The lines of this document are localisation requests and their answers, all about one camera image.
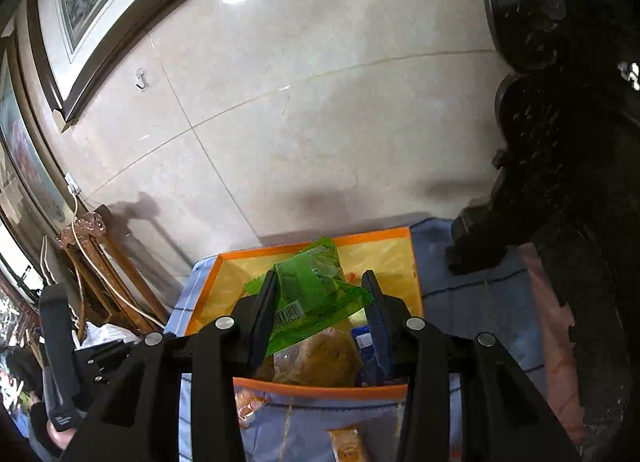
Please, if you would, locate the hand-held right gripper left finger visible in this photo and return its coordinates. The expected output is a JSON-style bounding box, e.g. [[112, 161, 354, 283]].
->
[[62, 269, 280, 462]]

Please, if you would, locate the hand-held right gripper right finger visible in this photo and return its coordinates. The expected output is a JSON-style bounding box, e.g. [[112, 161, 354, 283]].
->
[[362, 269, 581, 462]]

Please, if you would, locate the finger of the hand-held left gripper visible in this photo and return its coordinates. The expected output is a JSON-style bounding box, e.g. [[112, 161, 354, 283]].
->
[[38, 284, 82, 409]]

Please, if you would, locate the blue barcode snack packet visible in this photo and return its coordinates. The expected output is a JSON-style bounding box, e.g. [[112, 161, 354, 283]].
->
[[350, 324, 396, 388]]

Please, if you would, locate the green snack packet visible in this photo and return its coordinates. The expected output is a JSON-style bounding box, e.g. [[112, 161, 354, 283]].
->
[[244, 236, 374, 358]]

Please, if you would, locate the orange cardboard box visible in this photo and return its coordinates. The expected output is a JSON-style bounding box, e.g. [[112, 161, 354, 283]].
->
[[183, 226, 426, 403]]

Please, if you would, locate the clear packet brown snack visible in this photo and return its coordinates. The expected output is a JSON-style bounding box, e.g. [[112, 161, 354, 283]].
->
[[252, 329, 364, 388]]

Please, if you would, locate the white plastic bag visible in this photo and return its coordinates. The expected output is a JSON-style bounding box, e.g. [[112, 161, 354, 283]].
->
[[72, 319, 141, 348]]

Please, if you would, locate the carved wooden chair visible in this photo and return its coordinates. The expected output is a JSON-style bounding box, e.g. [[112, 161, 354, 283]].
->
[[55, 204, 169, 334]]

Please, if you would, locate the translucent orange cracker packet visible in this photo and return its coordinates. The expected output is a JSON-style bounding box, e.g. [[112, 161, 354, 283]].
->
[[235, 389, 274, 431]]

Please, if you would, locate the orange packet pale label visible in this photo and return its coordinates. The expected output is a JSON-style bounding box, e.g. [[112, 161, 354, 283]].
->
[[327, 424, 374, 462]]

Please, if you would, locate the pink cloth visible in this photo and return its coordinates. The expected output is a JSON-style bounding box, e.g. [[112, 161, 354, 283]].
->
[[519, 242, 592, 449]]

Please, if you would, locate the colourful framed painting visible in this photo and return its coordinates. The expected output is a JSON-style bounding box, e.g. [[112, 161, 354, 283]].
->
[[0, 49, 76, 229]]

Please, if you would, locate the dark carved wooden furniture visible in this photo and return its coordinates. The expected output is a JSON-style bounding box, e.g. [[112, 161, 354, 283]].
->
[[445, 0, 640, 462]]

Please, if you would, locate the white power cable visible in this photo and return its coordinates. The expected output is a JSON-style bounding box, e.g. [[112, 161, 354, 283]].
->
[[70, 190, 166, 331]]

